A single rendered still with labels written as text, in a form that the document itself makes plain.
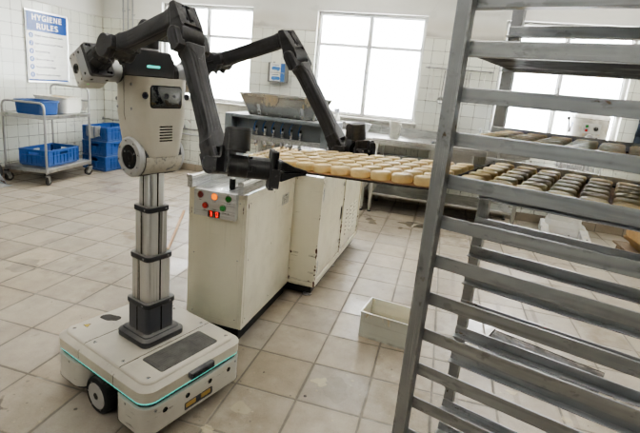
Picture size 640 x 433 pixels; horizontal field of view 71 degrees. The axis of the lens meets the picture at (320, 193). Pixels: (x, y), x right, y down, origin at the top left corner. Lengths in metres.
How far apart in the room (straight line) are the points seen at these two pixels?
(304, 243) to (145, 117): 1.53
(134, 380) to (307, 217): 1.48
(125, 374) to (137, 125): 0.96
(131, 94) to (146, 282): 0.77
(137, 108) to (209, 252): 0.96
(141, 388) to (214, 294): 0.77
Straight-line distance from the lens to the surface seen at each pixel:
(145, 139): 1.85
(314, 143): 2.88
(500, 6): 0.98
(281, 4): 6.42
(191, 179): 2.39
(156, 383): 1.96
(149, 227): 1.98
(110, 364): 2.10
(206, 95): 1.27
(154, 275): 2.06
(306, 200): 2.91
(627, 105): 0.93
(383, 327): 2.71
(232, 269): 2.44
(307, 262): 3.03
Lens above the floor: 1.40
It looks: 13 degrees down
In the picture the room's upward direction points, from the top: 5 degrees clockwise
